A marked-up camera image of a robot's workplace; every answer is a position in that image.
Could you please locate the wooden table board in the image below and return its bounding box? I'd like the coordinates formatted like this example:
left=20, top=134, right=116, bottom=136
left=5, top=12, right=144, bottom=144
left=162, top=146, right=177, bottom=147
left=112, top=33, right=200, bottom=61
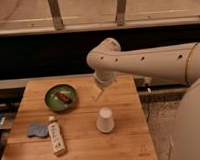
left=2, top=75, right=157, bottom=160

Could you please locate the blue sponge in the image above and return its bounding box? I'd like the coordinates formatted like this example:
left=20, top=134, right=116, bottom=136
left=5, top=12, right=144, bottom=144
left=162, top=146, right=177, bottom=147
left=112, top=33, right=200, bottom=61
left=27, top=123, right=48, bottom=138

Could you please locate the white bottle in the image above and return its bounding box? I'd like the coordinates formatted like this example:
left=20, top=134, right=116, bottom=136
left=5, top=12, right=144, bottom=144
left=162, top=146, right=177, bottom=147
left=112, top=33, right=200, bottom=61
left=47, top=116, right=67, bottom=156

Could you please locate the metal post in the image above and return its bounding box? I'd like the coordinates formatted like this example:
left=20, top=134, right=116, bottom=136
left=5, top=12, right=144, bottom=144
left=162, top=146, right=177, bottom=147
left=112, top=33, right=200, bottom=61
left=48, top=0, right=64, bottom=30
left=116, top=0, right=126, bottom=26

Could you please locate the red brown item in bowl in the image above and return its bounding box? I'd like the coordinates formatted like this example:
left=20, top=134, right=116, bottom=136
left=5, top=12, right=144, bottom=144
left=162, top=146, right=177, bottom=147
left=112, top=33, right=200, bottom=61
left=56, top=92, right=72, bottom=103

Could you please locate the metal rail behind table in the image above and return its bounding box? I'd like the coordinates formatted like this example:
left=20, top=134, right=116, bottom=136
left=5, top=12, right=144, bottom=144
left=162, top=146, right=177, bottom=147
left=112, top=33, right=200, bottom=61
left=0, top=68, right=200, bottom=97

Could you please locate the right metal post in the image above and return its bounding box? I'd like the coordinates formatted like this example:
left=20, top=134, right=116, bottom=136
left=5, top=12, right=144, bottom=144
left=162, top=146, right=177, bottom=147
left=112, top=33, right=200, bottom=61
left=116, top=0, right=126, bottom=26

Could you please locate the left metal post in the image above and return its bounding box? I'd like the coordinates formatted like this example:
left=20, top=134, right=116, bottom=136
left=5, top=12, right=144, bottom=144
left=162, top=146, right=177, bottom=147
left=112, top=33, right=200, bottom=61
left=48, top=0, right=64, bottom=30

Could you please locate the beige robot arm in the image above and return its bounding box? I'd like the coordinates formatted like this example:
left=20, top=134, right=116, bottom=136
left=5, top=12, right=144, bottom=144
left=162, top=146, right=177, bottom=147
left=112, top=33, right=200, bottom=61
left=86, top=38, right=200, bottom=160

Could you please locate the black cable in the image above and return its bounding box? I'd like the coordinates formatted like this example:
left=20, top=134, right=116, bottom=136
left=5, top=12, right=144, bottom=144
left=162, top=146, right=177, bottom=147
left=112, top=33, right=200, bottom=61
left=143, top=88, right=153, bottom=124

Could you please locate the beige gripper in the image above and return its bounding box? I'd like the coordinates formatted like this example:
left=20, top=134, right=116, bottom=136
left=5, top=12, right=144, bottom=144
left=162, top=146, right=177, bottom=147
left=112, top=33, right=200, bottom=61
left=92, top=72, right=115, bottom=101

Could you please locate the white paper cup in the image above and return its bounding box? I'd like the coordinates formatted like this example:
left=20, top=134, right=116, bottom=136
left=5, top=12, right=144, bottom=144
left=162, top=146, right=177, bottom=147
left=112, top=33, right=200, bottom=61
left=96, top=107, right=115, bottom=133

